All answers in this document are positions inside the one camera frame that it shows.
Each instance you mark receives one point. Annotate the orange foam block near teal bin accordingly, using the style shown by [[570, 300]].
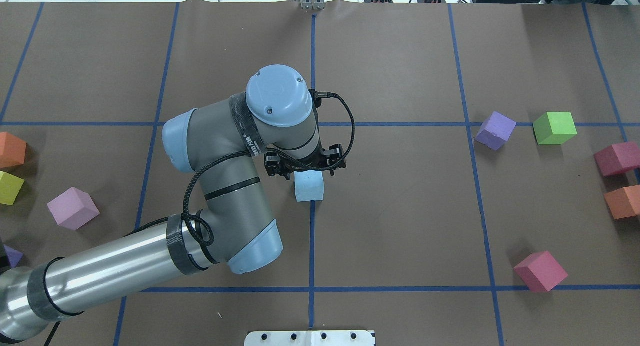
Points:
[[13, 150]]

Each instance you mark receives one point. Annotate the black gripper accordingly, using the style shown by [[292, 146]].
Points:
[[274, 165]]

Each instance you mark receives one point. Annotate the purple foam block near teal bin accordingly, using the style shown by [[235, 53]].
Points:
[[14, 256]]

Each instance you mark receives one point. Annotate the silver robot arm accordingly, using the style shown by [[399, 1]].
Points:
[[225, 216]]

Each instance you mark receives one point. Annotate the dark pink block near bin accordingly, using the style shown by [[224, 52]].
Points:
[[618, 159]]

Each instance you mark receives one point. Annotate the yellow foam block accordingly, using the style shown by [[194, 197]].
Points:
[[10, 186]]

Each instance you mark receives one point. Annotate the orange foam block near pink bin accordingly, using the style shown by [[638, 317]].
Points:
[[624, 202]]

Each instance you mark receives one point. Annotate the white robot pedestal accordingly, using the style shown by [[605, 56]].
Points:
[[311, 338]]

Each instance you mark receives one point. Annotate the purple foam block near green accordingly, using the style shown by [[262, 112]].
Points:
[[495, 131]]

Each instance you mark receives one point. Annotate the light pink foam block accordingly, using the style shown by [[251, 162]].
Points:
[[73, 209]]

